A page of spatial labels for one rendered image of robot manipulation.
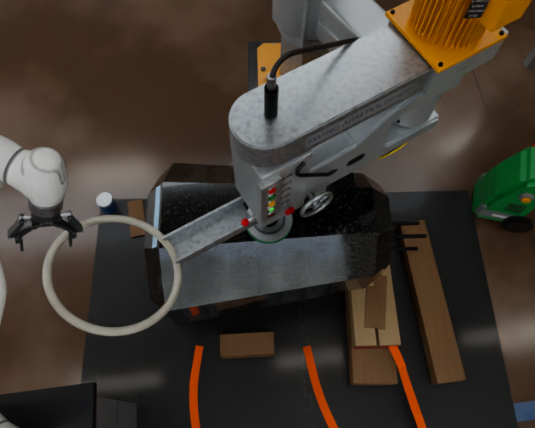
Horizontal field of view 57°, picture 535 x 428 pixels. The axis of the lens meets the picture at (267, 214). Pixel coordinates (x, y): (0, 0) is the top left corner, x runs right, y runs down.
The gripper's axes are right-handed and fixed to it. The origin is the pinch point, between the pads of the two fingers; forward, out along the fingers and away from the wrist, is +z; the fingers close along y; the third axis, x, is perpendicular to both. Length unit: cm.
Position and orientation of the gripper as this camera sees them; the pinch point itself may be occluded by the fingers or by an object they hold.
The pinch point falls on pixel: (46, 243)
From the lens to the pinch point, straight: 166.0
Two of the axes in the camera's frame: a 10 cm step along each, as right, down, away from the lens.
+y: 8.9, -0.7, 4.4
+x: -3.0, -8.3, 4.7
